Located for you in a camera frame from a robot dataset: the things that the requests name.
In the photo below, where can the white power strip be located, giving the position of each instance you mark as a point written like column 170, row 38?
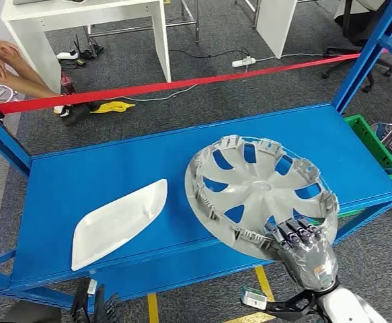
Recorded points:
column 243, row 62

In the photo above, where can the black shoe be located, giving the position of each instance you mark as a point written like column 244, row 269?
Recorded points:
column 77, row 113

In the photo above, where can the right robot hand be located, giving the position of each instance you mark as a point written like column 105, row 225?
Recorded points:
column 311, row 263

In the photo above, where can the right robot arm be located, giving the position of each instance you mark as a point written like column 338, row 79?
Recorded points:
column 343, row 307

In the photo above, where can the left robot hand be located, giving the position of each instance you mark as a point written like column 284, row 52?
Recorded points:
column 110, row 310

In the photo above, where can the person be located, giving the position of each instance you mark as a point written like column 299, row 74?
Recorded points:
column 10, row 67

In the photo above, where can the white desk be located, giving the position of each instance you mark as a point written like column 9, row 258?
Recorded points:
column 276, row 26
column 81, row 11

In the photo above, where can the grey wheel hubcap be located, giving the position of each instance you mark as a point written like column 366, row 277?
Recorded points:
column 259, row 187

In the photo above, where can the blue metal shelf rack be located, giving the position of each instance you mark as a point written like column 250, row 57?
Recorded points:
column 114, row 169

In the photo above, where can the black office chair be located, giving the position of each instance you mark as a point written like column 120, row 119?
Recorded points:
column 356, row 33

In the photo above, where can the yellow cloth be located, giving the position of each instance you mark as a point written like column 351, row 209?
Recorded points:
column 114, row 107

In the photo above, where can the green plastic crate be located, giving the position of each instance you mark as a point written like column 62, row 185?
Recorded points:
column 367, row 138

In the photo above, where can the white plastic car part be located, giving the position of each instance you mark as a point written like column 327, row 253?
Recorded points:
column 114, row 227

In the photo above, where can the red barrier tape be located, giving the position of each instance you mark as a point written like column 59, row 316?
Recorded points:
column 182, row 83

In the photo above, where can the red drink bottle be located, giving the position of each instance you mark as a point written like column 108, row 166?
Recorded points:
column 68, row 84

